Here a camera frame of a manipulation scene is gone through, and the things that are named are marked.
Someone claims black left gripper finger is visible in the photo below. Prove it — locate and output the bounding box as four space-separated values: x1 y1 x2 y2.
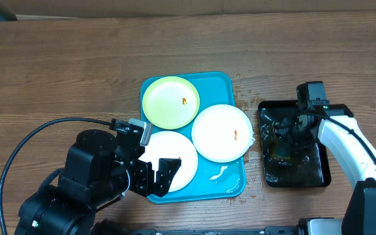
153 158 181 197
132 160 153 197

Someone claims white plate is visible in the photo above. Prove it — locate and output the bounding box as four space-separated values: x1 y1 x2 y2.
139 131 198 192
191 104 255 163

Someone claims yellow-green sponge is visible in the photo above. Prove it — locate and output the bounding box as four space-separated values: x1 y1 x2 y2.
270 139 290 161

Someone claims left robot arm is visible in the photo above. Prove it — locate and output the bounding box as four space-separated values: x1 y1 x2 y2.
15 129 181 234

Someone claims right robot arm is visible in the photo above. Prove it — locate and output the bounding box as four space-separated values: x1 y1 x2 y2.
273 103 376 234

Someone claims black water tray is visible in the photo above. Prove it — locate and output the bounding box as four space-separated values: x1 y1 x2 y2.
257 101 331 188

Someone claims teal plastic tray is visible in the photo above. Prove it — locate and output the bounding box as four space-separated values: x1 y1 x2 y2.
148 71 246 204

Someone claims yellow-green plastic plate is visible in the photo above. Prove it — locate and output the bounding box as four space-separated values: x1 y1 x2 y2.
142 76 200 129

